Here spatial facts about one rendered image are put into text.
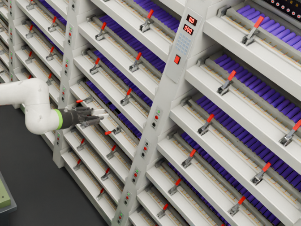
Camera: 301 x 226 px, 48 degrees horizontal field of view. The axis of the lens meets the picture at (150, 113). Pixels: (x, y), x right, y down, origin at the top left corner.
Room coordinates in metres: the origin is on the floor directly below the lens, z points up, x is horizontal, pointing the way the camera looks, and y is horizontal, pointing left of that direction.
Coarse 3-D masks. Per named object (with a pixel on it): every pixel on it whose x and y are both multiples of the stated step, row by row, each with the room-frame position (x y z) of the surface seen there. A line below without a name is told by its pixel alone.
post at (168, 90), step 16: (192, 0) 1.13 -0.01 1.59; (208, 0) 1.09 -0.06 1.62; (192, 48) 1.08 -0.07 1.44; (160, 80) 1.14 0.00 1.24; (160, 96) 1.12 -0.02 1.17; (176, 96) 1.09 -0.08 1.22; (144, 128) 1.14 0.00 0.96; (160, 128) 1.09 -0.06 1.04; (128, 176) 1.13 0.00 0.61; (144, 176) 1.08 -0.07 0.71; (128, 208) 1.09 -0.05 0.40; (112, 224) 1.13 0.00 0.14; (128, 224) 1.11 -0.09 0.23
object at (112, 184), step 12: (72, 132) 1.52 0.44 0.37; (72, 144) 1.44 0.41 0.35; (84, 144) 1.44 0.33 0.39; (84, 156) 1.38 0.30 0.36; (96, 156) 1.39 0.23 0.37; (96, 168) 1.32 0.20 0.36; (108, 168) 1.28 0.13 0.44; (108, 180) 1.26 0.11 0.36; (120, 180) 1.26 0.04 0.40; (108, 192) 1.20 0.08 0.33; (120, 192) 1.20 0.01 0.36
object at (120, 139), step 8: (72, 80) 1.50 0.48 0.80; (80, 80) 1.53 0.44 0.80; (88, 80) 1.57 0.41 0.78; (72, 88) 1.49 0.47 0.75; (80, 96) 1.44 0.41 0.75; (88, 96) 1.45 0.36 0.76; (88, 104) 1.40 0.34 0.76; (96, 104) 1.41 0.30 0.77; (104, 120) 1.32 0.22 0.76; (104, 128) 1.29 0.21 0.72; (112, 128) 1.28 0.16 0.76; (112, 136) 1.25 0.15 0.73; (120, 136) 1.24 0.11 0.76; (120, 144) 1.20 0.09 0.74; (128, 144) 1.20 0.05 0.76; (128, 152) 1.17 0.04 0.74
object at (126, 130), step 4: (80, 84) 1.52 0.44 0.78; (84, 84) 1.51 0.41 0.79; (80, 88) 1.49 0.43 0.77; (84, 88) 1.49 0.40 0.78; (88, 88) 1.49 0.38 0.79; (88, 92) 1.47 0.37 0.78; (92, 92) 1.46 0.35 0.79; (96, 96) 1.44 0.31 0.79; (96, 100) 1.42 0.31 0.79; (100, 100) 1.42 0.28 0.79; (100, 104) 1.39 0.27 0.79; (104, 104) 1.40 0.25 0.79; (100, 108) 1.38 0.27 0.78; (104, 108) 1.37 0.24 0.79; (108, 112) 1.35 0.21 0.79; (112, 116) 1.33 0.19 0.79; (116, 120) 1.31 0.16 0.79; (120, 124) 1.29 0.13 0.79; (124, 128) 1.27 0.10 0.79; (128, 132) 1.25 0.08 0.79; (132, 136) 1.24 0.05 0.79; (136, 140) 1.22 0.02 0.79; (132, 144) 1.20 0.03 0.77
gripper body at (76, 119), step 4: (72, 112) 1.10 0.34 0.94; (76, 112) 1.12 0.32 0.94; (72, 116) 1.08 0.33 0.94; (76, 116) 1.10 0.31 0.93; (72, 120) 1.07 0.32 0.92; (76, 120) 1.09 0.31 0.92; (80, 120) 1.11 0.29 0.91; (84, 120) 1.13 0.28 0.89; (72, 124) 1.07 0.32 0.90; (76, 124) 1.09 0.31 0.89
